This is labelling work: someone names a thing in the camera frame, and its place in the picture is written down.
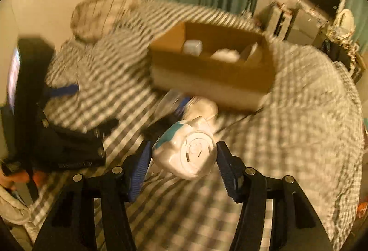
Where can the orange object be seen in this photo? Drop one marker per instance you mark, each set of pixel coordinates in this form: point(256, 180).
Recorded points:
point(362, 210)

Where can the patterned pillow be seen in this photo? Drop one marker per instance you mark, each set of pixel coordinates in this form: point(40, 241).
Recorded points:
point(100, 16)

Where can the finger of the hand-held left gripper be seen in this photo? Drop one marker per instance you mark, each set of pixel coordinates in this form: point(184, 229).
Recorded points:
point(103, 126)
point(64, 90)

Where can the white chair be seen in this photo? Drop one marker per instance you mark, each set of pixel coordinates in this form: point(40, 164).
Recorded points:
point(345, 21)

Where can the white crumpled cloth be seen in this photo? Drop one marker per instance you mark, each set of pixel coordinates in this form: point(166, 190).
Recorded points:
point(225, 55)

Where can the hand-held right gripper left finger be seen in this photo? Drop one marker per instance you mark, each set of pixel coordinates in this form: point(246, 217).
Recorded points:
point(140, 172)

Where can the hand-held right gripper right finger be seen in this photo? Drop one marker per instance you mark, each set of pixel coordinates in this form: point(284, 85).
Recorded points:
point(230, 174)

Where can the white and teal toy figure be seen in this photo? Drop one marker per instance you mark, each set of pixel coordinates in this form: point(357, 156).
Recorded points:
point(187, 153)

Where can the person's left hand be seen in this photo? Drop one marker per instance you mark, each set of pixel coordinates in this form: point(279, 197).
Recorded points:
point(17, 177)

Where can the cardboard box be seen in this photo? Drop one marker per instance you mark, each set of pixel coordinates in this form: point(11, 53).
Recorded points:
point(218, 78)

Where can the cluttered cabinet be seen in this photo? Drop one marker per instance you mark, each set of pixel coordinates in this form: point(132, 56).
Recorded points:
point(283, 21)

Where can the white flat packet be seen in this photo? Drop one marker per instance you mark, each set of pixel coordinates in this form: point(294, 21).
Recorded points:
point(253, 51)

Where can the small white container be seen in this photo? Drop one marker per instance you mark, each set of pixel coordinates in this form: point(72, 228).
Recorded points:
point(192, 46)

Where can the white round object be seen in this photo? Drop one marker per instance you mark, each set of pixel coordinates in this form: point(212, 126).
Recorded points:
point(202, 110)

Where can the checked bed blanket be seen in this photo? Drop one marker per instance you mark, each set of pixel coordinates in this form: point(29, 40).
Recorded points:
point(302, 124)

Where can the clear plastic bottle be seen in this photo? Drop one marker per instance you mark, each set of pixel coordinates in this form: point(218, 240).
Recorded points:
point(172, 103)

